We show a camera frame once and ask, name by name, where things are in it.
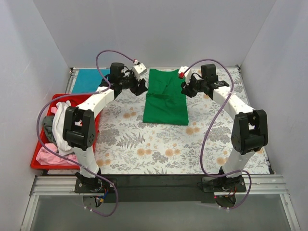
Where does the green t shirt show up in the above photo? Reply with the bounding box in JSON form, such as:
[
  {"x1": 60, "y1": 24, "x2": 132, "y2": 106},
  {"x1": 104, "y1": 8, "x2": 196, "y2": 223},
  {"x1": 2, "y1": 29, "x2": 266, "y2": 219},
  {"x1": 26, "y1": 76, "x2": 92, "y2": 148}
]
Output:
[{"x1": 143, "y1": 69, "x2": 189, "y2": 126}]

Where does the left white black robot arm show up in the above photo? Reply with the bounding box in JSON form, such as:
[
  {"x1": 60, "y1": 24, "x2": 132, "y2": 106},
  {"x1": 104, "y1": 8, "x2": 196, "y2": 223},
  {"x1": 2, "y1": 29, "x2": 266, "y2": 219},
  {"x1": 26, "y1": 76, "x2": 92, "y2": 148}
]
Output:
[{"x1": 63, "y1": 61, "x2": 148, "y2": 193}]

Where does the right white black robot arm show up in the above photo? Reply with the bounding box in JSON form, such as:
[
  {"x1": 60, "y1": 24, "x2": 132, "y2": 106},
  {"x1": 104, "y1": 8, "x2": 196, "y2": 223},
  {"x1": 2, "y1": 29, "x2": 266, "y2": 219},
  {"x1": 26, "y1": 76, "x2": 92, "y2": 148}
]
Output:
[{"x1": 178, "y1": 64, "x2": 268, "y2": 193}]

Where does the folded teal t shirt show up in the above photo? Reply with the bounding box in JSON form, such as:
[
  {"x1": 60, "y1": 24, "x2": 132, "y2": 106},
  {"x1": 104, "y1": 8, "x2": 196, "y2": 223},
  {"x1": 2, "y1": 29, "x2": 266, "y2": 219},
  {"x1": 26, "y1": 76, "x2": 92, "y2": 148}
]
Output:
[{"x1": 72, "y1": 69, "x2": 103, "y2": 94}]

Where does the floral tablecloth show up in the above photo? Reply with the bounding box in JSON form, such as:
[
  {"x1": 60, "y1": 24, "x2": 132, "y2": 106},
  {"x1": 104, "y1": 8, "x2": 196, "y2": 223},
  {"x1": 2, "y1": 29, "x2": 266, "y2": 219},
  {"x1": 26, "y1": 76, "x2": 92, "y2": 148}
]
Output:
[{"x1": 93, "y1": 68, "x2": 270, "y2": 175}]

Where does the grey garment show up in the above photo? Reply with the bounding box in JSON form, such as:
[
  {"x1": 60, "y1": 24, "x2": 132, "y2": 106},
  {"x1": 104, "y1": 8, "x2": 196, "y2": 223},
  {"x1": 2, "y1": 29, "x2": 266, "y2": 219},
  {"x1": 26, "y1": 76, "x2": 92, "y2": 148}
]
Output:
[{"x1": 42, "y1": 115, "x2": 60, "y2": 146}]

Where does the white garment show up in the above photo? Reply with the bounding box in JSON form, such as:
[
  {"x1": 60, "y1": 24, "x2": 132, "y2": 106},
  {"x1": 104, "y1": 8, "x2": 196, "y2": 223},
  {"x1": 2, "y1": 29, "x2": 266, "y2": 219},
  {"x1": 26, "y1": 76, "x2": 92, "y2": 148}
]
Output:
[{"x1": 51, "y1": 101, "x2": 73, "y2": 156}]

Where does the pink garment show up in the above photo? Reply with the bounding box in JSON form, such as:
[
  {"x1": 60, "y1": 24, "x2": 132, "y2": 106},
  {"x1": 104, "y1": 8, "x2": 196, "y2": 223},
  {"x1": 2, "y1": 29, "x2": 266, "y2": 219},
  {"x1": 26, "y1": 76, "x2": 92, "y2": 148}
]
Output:
[{"x1": 36, "y1": 143, "x2": 77, "y2": 166}]

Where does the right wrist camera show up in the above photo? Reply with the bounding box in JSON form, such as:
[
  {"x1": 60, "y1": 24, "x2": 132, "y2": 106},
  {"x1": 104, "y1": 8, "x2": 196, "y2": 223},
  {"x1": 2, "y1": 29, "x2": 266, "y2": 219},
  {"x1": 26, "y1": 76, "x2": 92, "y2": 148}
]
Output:
[{"x1": 178, "y1": 66, "x2": 192, "y2": 85}]

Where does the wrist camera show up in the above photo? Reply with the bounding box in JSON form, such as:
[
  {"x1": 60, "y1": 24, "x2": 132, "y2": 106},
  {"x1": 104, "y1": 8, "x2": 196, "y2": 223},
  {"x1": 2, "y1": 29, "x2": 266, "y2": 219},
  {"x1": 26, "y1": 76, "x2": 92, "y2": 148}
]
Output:
[
  {"x1": 132, "y1": 59, "x2": 147, "y2": 81},
  {"x1": 178, "y1": 66, "x2": 192, "y2": 85}
]

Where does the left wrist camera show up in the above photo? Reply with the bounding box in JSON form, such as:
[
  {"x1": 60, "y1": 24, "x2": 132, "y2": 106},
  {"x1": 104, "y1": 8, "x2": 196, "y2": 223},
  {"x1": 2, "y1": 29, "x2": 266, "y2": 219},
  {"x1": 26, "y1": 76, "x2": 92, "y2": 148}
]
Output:
[{"x1": 132, "y1": 59, "x2": 147, "y2": 81}]

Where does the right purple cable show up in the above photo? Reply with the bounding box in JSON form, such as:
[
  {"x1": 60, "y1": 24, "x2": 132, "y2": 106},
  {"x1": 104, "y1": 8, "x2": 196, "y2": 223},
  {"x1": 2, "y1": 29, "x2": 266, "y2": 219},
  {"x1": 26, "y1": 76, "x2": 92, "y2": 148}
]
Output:
[{"x1": 179, "y1": 59, "x2": 253, "y2": 210}]

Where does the purple cable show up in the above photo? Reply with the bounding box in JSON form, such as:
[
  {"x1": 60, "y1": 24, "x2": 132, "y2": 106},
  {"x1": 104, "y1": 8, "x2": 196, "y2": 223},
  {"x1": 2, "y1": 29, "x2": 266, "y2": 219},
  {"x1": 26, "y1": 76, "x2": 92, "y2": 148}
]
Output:
[
  {"x1": 36, "y1": 50, "x2": 139, "y2": 216},
  {"x1": 179, "y1": 59, "x2": 253, "y2": 210}
]

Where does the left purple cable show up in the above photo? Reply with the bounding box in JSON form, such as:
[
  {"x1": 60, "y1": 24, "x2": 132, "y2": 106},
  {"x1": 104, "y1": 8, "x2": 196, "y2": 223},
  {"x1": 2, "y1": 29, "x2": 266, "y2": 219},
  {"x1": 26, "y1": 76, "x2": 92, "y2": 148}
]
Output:
[{"x1": 36, "y1": 50, "x2": 139, "y2": 216}]

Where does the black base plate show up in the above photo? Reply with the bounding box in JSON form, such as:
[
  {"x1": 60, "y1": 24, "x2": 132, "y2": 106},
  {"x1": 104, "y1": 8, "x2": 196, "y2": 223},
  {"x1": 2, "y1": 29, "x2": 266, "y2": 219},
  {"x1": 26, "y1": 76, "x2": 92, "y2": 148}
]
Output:
[{"x1": 74, "y1": 174, "x2": 246, "y2": 204}]

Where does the aluminium rail frame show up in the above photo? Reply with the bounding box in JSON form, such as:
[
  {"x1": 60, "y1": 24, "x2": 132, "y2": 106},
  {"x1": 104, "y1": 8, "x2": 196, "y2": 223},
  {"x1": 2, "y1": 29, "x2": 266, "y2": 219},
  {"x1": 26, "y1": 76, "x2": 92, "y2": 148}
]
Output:
[{"x1": 21, "y1": 174, "x2": 300, "y2": 231}]

